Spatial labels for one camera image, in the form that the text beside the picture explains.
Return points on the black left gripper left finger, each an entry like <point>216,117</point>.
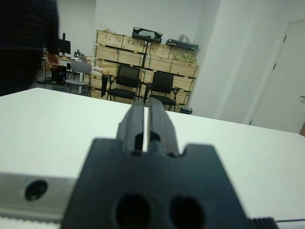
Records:
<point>107,179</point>

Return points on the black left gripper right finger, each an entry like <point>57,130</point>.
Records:
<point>202,186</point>

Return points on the person's bare hand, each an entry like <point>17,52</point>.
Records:
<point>53,59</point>

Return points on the black round bin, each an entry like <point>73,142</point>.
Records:
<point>186,111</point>

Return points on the black hanging pouch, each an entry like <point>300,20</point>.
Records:
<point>104,86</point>

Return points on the light wooden crate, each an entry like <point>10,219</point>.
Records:
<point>183,83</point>
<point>158,50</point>
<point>129,57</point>
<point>181,53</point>
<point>183,69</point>
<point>106,53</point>
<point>159,64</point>
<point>133,44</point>
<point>96,83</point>
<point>109,38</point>

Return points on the black mesh office chair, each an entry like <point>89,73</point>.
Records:
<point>163,81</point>
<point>128,75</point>

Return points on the grey chair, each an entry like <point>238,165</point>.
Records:
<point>81,68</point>

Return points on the black computer tower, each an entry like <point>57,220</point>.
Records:
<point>59,75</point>

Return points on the white office desk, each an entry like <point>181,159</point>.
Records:
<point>69,60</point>

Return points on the small black desk device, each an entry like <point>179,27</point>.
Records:
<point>79,55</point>

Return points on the black stand pole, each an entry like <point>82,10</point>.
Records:
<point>144,57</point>

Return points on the white door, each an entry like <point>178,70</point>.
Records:
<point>286,83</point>

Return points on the black computer monitor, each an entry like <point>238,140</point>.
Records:
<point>64,46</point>

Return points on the black flat tray case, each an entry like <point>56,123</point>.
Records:
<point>181,44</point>

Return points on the silver curved sheet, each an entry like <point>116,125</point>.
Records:
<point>183,38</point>

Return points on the black case with white oval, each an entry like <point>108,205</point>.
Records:
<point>158,35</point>

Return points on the person in dark clothes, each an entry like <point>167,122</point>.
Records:
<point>19,35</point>

